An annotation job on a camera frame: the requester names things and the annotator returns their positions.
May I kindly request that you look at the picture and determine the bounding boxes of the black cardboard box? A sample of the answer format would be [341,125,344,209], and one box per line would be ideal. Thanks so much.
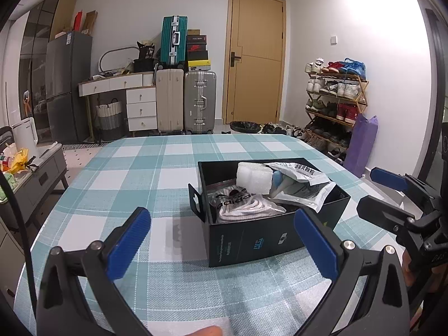
[188,159,351,268]

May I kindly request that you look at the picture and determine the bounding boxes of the tan wooden door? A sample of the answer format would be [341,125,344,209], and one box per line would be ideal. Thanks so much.
[224,0,286,125]

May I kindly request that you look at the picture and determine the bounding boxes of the wooden shoe rack with shoes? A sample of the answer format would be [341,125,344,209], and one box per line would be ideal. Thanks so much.
[304,58,368,163]

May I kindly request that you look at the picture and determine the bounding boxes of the large cardboard box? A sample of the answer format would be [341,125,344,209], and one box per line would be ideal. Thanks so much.
[49,0,78,41]

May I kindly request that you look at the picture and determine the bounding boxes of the dark glass wardrobe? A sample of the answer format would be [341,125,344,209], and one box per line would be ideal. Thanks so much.
[17,0,64,137]

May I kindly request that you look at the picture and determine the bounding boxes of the white and grey laundry basket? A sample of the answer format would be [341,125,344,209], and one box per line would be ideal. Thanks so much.
[95,101,123,141]

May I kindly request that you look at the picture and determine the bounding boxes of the black printed bag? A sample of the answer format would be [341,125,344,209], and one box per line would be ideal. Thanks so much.
[136,41,156,60]

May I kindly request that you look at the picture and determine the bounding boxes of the silver suitcase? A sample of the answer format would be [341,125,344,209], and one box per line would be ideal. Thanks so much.
[184,71,217,134]

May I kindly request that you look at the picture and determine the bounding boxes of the teal suitcase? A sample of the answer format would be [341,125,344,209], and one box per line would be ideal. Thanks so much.
[160,16,188,69]

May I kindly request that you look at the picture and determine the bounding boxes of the loose pile of shoes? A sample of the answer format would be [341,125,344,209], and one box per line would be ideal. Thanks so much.
[259,123,309,137]

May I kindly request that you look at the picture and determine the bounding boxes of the grey refrigerator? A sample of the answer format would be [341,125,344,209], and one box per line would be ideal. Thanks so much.
[45,31,93,144]

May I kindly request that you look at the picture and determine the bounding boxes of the white printed plastic bag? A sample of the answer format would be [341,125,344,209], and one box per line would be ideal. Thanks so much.
[264,162,337,213]

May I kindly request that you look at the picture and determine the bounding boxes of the beige suitcase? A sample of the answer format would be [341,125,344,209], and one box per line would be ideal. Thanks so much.
[156,68,185,134]

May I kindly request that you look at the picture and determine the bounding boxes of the grey low cabinet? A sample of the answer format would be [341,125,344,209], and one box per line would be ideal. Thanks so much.
[0,140,69,232]

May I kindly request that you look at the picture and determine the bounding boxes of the black trash bin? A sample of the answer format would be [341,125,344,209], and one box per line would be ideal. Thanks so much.
[229,121,260,134]

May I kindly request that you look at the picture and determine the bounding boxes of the yellow plastic bag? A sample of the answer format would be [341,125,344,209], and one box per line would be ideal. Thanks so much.
[9,149,36,174]

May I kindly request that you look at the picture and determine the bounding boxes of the white foam block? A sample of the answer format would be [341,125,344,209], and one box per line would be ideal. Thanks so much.
[236,162,274,195]

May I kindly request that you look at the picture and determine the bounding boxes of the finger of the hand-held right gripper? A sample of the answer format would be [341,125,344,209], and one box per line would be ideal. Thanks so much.
[370,167,443,214]
[357,195,426,236]

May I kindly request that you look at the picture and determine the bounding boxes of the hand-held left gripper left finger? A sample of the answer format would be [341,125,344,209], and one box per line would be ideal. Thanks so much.
[35,206,153,336]

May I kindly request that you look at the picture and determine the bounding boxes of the oval metal frame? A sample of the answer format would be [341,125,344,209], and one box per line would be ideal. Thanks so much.
[99,45,139,75]

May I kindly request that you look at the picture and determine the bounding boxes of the white desk with drawers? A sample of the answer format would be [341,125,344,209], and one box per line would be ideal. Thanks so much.
[78,72,158,137]

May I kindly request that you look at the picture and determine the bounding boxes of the white appliance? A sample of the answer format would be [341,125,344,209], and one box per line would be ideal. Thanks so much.
[11,117,39,158]

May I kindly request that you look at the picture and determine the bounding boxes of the person's left hand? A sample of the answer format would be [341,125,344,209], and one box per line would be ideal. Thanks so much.
[189,325,223,336]

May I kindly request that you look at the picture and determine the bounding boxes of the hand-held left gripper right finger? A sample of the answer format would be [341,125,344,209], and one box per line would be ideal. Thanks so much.
[293,208,411,336]

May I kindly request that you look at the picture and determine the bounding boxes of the purple bag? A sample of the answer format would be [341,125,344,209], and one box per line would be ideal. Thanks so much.
[343,114,379,178]

